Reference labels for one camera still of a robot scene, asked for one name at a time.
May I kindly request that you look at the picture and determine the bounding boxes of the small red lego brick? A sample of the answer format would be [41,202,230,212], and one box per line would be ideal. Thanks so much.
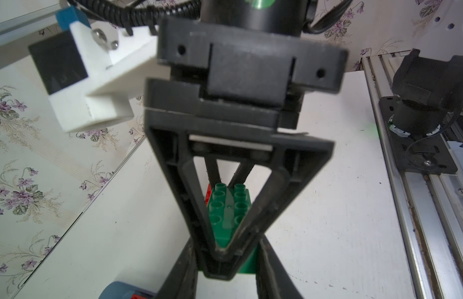
[131,294,148,299]

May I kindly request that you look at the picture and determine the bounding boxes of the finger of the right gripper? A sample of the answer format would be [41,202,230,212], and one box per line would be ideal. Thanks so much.
[144,108,334,280]

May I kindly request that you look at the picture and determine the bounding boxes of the blue-grey plastic tray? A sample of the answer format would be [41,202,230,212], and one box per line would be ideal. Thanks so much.
[98,281,156,299]

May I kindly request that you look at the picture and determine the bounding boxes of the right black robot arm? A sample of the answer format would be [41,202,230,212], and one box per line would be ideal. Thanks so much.
[76,1,350,280]

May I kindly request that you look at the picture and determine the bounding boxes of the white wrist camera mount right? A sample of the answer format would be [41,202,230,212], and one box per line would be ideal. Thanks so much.
[28,6,170,133]

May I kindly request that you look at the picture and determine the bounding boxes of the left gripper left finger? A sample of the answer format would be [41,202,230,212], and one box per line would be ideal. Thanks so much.
[156,239,198,299]

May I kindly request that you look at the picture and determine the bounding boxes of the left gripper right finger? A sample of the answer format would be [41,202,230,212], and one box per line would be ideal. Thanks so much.
[256,235,303,299]

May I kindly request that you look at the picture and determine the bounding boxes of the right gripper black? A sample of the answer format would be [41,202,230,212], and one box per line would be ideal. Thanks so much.
[144,17,348,187]

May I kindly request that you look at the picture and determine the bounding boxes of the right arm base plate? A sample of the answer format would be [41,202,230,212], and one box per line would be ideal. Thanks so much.
[379,49,463,174]

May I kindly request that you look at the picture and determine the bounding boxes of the aluminium rail frame front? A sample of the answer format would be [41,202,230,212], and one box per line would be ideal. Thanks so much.
[361,52,463,299]

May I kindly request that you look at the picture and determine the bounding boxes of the green lego brick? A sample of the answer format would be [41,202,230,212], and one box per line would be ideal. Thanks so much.
[197,182,260,275]

